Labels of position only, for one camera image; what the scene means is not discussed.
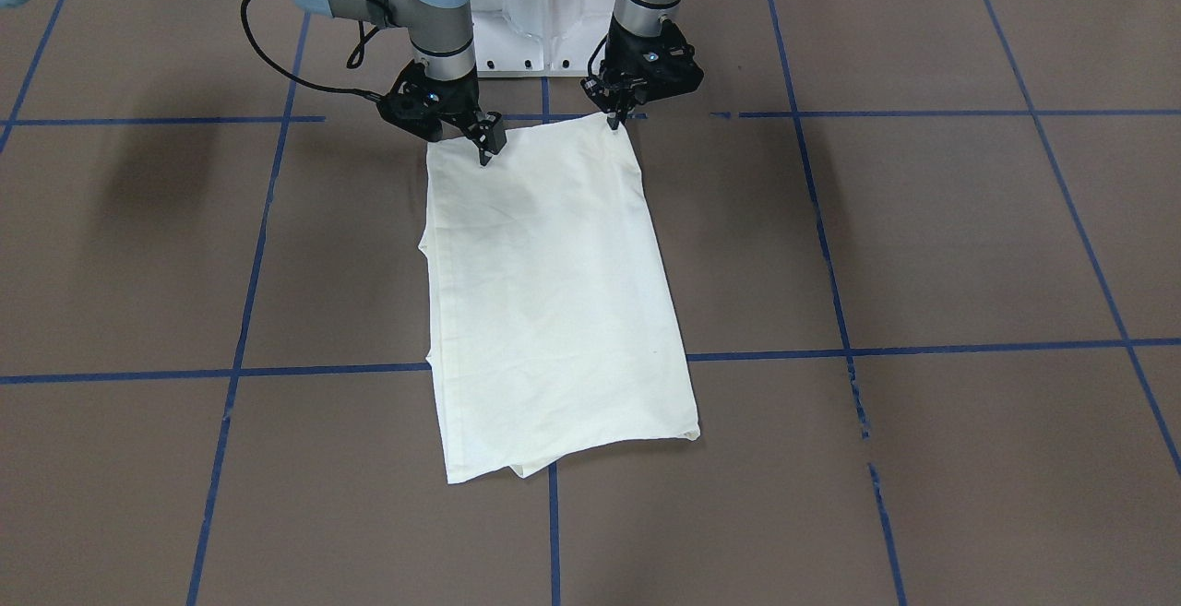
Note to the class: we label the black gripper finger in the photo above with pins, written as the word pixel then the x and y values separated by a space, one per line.
pixel 486 130
pixel 620 103

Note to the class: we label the cream long-sleeve cat shirt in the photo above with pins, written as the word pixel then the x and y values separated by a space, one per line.
pixel 552 327

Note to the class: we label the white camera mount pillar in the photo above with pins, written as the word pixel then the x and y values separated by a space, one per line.
pixel 537 38

